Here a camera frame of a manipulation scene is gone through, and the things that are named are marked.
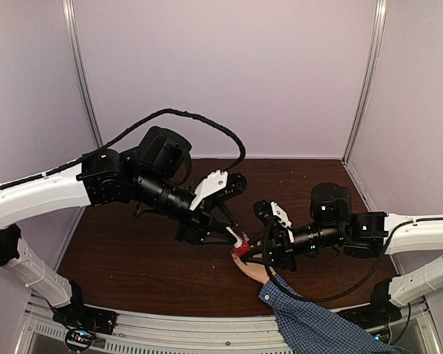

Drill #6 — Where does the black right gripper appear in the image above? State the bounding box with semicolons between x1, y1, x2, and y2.
239;222;345;274

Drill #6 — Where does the red nail polish bottle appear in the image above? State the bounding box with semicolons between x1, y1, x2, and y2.
233;241;252;257

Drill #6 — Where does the white nail polish cap brush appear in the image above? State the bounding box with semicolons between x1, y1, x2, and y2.
225;226;244;249

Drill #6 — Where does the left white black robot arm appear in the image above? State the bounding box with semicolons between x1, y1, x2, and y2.
0;126;247;327

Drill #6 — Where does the blue checked shirt forearm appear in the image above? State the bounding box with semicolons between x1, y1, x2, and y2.
255;273;407;353

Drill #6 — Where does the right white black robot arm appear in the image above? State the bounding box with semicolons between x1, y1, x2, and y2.
237;182;443;326

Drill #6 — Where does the pale hand with long nails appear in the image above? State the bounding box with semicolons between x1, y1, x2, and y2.
231;253;269;285

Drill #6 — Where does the round green circuit board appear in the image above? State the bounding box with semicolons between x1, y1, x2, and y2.
64;329;96;351

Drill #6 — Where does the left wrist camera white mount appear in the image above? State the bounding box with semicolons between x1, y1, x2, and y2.
189;170;228;211

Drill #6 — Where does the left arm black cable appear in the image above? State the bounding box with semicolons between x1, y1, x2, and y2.
0;108;247;192

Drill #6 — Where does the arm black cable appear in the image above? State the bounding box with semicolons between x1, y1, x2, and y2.
0;108;247;192
260;215;396;304

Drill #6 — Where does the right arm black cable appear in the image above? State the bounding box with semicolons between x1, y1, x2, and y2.
260;215;396;304

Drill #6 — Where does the left aluminium corner post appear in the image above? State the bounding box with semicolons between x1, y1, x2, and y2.
62;0;103;149

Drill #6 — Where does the aluminium corner post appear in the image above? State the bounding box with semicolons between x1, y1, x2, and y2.
62;0;103;149
341;0;388;202

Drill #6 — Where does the right aluminium corner post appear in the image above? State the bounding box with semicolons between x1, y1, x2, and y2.
341;0;388;202

